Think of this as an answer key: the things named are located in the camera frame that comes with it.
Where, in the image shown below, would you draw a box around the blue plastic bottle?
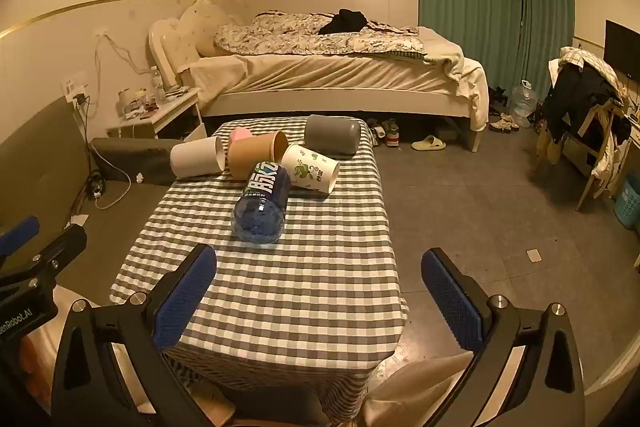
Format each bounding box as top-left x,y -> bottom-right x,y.
231,161 -> 292,248

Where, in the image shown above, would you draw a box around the brown paper cup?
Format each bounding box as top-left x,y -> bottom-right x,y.
228,131 -> 290,180

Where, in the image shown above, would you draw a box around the teal laundry basket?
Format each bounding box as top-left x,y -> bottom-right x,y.
612,172 -> 640,229

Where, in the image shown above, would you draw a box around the pale slipper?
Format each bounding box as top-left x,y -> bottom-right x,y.
411,135 -> 447,152

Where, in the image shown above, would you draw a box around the plain white cup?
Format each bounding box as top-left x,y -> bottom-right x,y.
170,137 -> 227,180

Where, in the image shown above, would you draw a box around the large clear water jug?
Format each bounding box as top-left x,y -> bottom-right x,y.
510,80 -> 539,128

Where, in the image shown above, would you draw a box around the beige cloth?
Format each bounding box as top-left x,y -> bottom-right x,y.
361,351 -> 476,427

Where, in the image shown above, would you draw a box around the grey checkered tablecloth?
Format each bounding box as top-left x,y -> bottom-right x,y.
109,117 -> 410,409

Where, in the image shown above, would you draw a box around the plaid cloth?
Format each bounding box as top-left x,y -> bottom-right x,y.
559,47 -> 624,104

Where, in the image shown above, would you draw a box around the beige bed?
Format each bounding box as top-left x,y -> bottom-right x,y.
148,0 -> 489,152

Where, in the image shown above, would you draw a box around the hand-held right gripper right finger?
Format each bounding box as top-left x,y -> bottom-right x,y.
380,248 -> 586,427

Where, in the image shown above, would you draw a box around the grey plastic cup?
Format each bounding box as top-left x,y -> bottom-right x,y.
304,114 -> 362,158

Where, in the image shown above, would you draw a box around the black garment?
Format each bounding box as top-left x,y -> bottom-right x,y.
318,9 -> 369,36

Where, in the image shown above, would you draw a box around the floral patterned quilt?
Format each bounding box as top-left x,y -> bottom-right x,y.
214,11 -> 429,56

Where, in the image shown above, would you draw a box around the black television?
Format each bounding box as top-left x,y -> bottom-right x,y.
604,20 -> 640,82

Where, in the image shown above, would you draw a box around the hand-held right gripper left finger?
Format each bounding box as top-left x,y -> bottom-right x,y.
51,243 -> 236,427

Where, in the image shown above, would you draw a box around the wooden chair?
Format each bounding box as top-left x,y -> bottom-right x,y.
532,97 -> 632,212

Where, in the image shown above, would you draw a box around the cream pillow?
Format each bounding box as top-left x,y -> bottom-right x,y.
177,0 -> 237,58

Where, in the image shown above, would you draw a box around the black jacket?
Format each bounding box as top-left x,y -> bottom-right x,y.
542,64 -> 632,144

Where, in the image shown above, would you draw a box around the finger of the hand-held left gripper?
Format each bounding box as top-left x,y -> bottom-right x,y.
0,215 -> 40,259
0,224 -> 87,294

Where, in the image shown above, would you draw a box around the white printed paper cup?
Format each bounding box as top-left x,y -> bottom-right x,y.
281,144 -> 341,196

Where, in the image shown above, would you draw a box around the white nightstand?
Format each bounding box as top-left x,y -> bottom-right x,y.
106,87 -> 209,144

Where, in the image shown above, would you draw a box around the white cable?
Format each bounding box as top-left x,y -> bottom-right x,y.
90,142 -> 132,210

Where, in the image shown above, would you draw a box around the wall outlet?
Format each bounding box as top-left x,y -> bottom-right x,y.
61,78 -> 92,102

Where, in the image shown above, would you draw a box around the white shoes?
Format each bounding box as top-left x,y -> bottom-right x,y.
489,113 -> 521,134

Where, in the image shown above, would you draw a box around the pair of sneakers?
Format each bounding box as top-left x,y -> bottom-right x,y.
367,119 -> 401,148

